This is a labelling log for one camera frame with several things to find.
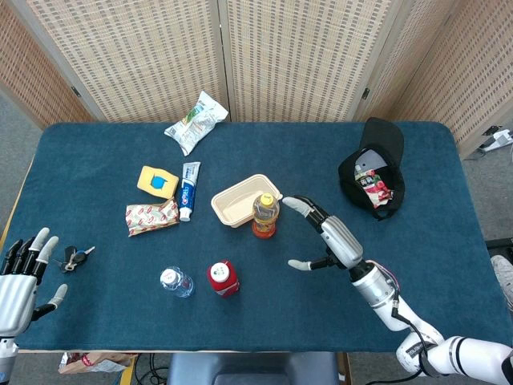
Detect bunch of keys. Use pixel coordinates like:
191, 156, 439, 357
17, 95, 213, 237
52, 245, 96, 274

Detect orange drink bottle yellow cap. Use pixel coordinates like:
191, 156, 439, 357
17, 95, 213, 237
251, 192, 281, 240

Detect black baseball cap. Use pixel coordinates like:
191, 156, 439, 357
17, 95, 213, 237
337, 116, 406, 221

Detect blue table cloth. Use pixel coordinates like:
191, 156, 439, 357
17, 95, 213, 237
0, 121, 510, 354

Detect white crinkled snack bag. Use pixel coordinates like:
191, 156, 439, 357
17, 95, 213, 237
164, 90, 230, 156

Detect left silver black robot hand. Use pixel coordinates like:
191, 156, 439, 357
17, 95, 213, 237
0, 226, 69, 336

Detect red juice bottle white cap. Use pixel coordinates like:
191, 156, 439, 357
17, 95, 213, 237
206, 259, 241, 299

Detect grey white shoe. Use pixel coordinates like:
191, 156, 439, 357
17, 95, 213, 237
491, 254, 513, 312

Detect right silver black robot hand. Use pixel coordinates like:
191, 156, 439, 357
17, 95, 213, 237
282, 194, 365, 272

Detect white power strip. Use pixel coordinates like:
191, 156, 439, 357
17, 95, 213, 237
479, 126, 513, 152

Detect red snack packet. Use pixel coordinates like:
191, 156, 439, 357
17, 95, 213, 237
353, 168, 394, 209

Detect black box on floor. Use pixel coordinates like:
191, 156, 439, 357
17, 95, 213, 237
484, 237, 513, 254

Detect yellow sponge with blue centre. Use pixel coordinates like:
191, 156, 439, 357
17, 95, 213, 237
136, 164, 180, 200

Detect blue white toothpaste tube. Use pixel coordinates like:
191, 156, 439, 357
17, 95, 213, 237
178, 161, 202, 222

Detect black floor cables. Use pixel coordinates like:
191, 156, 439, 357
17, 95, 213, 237
134, 352, 170, 385

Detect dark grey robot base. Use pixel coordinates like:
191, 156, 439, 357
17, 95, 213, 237
166, 351, 348, 385

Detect red patterned paper wrapper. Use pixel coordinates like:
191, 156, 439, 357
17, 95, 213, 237
125, 198, 180, 237

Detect beige plastic food container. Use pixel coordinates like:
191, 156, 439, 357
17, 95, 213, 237
210, 172, 284, 229

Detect woven folding screen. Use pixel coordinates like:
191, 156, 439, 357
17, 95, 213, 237
0, 0, 513, 160

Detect clear water bottle white cap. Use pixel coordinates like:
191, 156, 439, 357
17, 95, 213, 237
159, 265, 196, 298

